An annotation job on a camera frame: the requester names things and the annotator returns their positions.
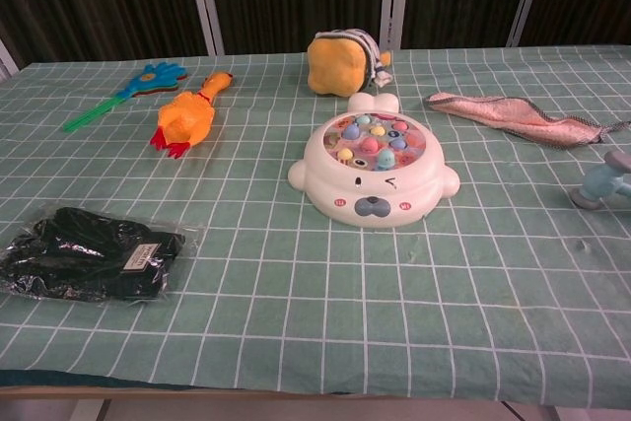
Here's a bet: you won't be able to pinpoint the light blue toy hammer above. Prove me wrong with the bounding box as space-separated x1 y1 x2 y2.
566 148 631 213

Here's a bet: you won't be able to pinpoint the white seal fishing game toy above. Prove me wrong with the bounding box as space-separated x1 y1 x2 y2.
288 94 461 229

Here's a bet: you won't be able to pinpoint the blue hand clapper toy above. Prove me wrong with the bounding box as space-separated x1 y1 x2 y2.
62 61 189 134

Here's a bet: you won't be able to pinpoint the green checked tablecloth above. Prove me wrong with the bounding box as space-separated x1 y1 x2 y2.
0 44 631 403

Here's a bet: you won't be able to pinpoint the yellow plush toy striped shirt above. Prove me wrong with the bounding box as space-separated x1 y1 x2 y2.
306 30 394 97

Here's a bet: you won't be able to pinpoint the yellow rubber chicken toy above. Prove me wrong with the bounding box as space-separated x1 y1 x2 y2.
149 71 235 160

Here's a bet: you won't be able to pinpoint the pink towel with dark trim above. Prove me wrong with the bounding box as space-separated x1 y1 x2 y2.
422 91 631 150

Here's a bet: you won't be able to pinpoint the black gloves in plastic bag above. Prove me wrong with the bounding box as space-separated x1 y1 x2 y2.
0 206 206 308

